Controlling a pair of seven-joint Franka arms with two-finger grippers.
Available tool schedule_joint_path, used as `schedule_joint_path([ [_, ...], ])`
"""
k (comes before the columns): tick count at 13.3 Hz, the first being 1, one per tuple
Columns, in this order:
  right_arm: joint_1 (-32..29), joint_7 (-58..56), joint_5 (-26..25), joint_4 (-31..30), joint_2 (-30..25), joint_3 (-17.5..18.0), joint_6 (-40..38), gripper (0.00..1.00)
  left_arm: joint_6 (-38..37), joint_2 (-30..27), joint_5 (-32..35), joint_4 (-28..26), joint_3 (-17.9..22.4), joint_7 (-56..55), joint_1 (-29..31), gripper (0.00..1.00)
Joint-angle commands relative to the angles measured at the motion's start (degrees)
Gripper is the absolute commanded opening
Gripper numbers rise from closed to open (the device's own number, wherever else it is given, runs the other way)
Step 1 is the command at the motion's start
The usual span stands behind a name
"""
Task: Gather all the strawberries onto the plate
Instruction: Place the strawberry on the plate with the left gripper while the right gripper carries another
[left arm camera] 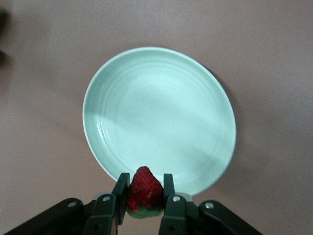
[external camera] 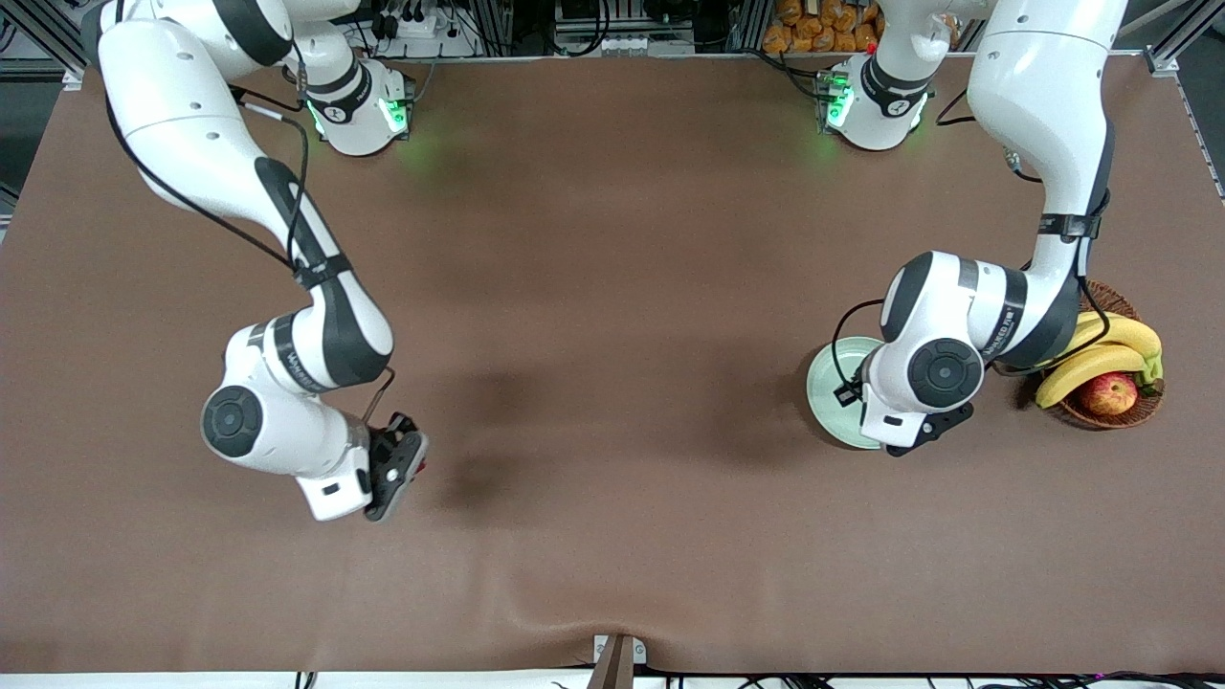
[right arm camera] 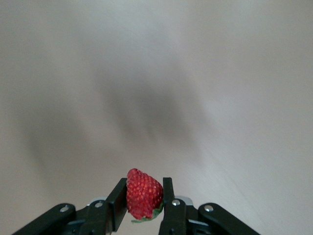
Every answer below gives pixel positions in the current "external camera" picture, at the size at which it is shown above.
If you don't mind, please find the pale green round plate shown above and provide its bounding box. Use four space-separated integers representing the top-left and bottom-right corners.
806 337 886 451

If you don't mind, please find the red yellow apple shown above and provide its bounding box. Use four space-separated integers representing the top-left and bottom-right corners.
1079 372 1139 416

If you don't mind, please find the brown table cloth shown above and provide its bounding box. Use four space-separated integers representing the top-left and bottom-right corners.
0 55 1225 677

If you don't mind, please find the brown wicker basket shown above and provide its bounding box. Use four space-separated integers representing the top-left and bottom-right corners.
1048 280 1166 430

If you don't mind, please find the orange bread rolls pile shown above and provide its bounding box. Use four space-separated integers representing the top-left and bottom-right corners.
763 0 886 55

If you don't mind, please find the white terminal strip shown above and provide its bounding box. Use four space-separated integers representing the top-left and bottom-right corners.
598 35 695 56

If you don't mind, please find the white power strip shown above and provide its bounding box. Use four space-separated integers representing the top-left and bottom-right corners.
368 8 462 41

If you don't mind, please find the black equipment rack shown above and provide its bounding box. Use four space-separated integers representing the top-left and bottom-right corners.
464 0 762 56

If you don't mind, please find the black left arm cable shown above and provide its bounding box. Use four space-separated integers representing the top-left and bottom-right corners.
831 91 1116 408

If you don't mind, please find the aluminium frame profile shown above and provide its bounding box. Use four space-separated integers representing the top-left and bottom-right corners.
0 0 97 89
1146 0 1225 78

